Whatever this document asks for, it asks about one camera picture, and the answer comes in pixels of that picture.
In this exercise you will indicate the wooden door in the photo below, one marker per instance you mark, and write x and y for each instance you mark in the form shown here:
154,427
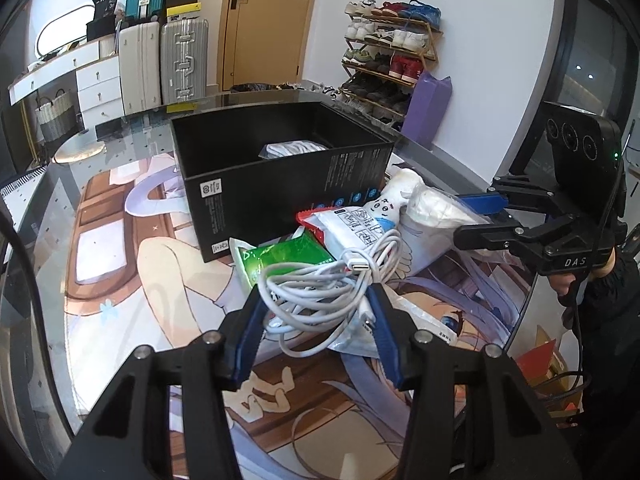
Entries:
262,41

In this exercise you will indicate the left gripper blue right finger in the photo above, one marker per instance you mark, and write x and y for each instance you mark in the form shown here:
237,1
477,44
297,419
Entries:
386,334

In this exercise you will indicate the black cat bag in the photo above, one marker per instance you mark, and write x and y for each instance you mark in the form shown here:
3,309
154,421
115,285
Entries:
103,23

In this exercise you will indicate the red white snack packet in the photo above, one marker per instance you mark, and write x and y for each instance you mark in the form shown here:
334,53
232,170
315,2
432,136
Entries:
351,227

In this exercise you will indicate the white hard suitcase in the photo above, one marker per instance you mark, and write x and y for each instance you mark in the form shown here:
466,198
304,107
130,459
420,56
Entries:
139,67

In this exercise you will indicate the purple shopping bag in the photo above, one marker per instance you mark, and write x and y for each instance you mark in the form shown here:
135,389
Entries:
427,108

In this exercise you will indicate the striped woven basket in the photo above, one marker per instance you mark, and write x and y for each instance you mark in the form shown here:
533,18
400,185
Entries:
56,117

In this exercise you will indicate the white drawer cabinet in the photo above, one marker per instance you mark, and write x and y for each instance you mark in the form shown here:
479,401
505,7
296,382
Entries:
95,68

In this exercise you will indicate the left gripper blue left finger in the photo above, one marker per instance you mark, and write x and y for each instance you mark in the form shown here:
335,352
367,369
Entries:
248,335

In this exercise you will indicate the silver aluminium suitcase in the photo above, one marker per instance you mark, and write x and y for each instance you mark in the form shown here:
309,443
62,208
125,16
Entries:
183,60

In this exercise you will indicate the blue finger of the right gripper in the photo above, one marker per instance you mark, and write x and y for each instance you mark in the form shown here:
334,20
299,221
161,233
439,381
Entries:
485,203
488,236

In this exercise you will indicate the green white medicine bag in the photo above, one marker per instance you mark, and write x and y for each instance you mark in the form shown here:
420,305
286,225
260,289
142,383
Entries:
300,247

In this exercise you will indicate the anime print table mat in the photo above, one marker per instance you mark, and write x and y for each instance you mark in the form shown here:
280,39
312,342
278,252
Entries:
305,411

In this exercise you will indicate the black cardboard box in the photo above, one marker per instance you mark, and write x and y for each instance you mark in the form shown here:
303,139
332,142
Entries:
248,170

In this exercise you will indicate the wooden shoe rack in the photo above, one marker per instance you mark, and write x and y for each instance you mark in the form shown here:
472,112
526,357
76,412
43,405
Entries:
389,46

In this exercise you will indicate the white plush toy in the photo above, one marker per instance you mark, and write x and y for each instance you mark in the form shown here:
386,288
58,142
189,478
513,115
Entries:
425,217

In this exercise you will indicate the operator right hand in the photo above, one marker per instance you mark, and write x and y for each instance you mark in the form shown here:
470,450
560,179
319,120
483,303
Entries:
561,283

